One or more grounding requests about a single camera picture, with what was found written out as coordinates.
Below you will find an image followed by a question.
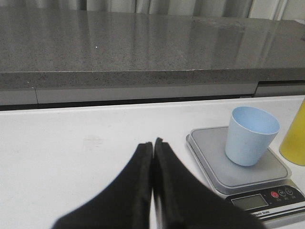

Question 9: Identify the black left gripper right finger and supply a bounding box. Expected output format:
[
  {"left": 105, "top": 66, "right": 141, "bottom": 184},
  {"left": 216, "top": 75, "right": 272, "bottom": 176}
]
[{"left": 153, "top": 138, "right": 265, "bottom": 229}]

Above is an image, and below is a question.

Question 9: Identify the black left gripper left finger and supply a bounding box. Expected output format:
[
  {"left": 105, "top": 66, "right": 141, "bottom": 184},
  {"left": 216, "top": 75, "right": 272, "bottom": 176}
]
[{"left": 53, "top": 142, "right": 153, "bottom": 229}]

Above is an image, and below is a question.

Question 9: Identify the yellow squeeze bottle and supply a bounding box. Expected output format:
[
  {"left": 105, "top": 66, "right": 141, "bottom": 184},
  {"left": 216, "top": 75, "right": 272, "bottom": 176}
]
[{"left": 279, "top": 101, "right": 305, "bottom": 166}]

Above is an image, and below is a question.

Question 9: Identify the grey digital kitchen scale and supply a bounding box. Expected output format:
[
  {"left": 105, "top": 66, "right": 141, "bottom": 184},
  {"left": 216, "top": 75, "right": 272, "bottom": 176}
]
[{"left": 186, "top": 126, "right": 305, "bottom": 229}]

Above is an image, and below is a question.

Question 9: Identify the light blue plastic cup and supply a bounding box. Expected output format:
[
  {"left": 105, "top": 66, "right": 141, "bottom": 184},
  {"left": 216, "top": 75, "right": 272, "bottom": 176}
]
[{"left": 224, "top": 106, "right": 280, "bottom": 167}]

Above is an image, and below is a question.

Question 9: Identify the grey curtain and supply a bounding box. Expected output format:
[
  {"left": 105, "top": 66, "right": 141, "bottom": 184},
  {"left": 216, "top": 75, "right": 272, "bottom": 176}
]
[{"left": 0, "top": 0, "right": 305, "bottom": 21}]

